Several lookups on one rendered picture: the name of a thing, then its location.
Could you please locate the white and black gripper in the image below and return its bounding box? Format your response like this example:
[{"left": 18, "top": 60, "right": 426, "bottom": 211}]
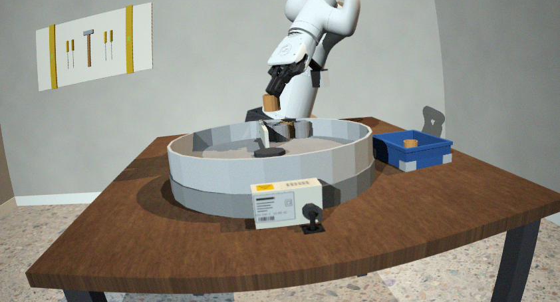
[{"left": 265, "top": 30, "right": 317, "bottom": 98}]

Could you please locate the blue plastic crate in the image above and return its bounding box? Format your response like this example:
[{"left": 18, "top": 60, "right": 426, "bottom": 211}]
[{"left": 372, "top": 130, "right": 453, "bottom": 172}]

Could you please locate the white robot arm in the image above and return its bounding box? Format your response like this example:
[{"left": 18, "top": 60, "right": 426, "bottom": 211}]
[{"left": 262, "top": 0, "right": 360, "bottom": 119}]

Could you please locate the bronze cylinder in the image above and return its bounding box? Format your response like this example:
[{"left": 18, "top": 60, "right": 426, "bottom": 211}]
[
  {"left": 279, "top": 120, "right": 295, "bottom": 138},
  {"left": 404, "top": 140, "right": 418, "bottom": 148},
  {"left": 263, "top": 94, "right": 281, "bottom": 112}
]

